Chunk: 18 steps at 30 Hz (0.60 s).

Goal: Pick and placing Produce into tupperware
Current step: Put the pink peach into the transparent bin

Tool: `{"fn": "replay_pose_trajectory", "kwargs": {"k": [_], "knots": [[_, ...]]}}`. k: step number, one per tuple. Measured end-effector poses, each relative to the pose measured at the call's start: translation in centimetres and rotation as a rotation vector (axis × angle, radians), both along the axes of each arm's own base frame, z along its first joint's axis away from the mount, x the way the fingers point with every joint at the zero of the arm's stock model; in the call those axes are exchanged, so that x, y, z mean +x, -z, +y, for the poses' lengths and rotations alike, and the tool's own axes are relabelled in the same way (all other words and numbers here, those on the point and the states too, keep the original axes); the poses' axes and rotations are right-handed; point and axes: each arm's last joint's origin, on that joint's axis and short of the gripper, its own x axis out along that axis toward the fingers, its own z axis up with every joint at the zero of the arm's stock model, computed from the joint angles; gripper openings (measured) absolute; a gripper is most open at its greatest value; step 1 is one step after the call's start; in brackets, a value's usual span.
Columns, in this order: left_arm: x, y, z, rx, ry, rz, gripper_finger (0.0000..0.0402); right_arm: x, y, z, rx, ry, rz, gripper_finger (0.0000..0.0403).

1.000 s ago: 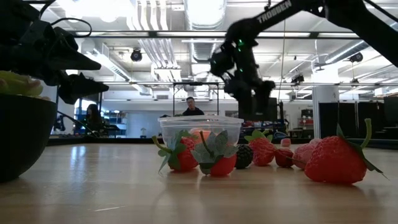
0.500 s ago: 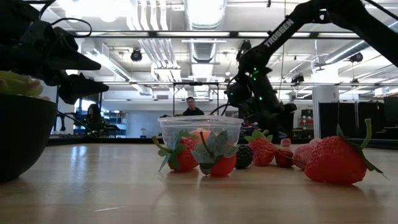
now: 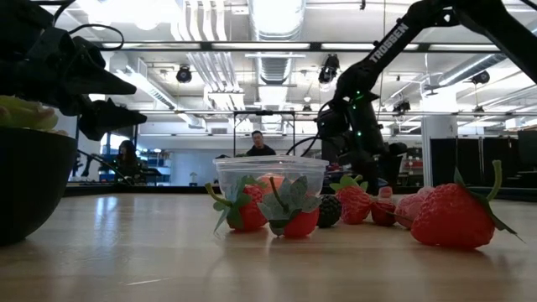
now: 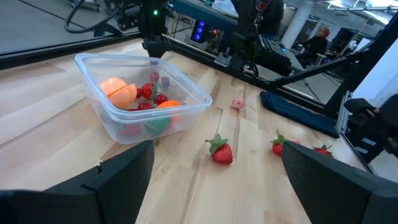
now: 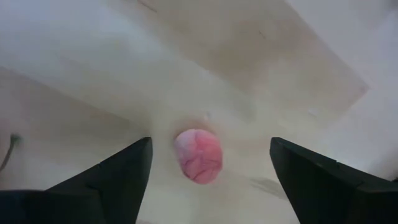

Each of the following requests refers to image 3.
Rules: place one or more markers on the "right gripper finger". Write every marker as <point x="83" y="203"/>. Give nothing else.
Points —
<point x="368" y="178"/>
<point x="392" y="163"/>

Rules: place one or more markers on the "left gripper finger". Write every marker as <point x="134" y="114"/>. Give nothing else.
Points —
<point x="109" y="119"/>
<point x="96" y="79"/>

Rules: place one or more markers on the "pink toy raspberry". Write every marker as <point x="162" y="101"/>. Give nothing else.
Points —
<point x="386" y="192"/>
<point x="409" y="207"/>

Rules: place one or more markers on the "clear plastic tupperware container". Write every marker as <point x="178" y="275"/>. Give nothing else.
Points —
<point x="293" y="168"/>

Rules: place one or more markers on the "red toy strawberry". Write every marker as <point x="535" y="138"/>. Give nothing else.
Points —
<point x="300" y="224"/>
<point x="453" y="218"/>
<point x="251" y="214"/>
<point x="356" y="207"/>

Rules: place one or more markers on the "orange toy carrot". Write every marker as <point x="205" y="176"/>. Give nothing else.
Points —
<point x="270" y="182"/>

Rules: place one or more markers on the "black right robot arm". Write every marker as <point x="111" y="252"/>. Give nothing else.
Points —
<point x="390" y="42"/>

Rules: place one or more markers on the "red toy cherry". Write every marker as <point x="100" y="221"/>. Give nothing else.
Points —
<point x="384" y="213"/>

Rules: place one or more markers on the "person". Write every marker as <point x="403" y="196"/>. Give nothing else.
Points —
<point x="127" y="159"/>
<point x="259" y="147"/>

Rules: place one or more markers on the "dark toy blackberry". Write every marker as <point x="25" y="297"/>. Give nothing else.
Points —
<point x="330" y="211"/>

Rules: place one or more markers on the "blue storage shelves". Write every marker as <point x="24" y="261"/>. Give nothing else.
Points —
<point x="155" y="165"/>

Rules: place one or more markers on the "black ceiling spotlight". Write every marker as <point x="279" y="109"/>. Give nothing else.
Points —
<point x="184" y="74"/>
<point x="329" y="69"/>
<point x="480" y="77"/>

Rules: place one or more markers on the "succulent plant in black bowl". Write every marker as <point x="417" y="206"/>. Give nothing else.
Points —
<point x="29" y="180"/>

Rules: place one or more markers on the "black partition panels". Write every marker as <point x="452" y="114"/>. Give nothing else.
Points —
<point x="495" y="159"/>

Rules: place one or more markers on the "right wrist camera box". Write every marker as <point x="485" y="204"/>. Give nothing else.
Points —
<point x="331" y="123"/>

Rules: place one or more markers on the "black background rig frame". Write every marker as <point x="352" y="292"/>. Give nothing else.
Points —
<point x="264" y="112"/>

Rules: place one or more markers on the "silver ventilation duct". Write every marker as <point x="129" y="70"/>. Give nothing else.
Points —
<point x="277" y="25"/>

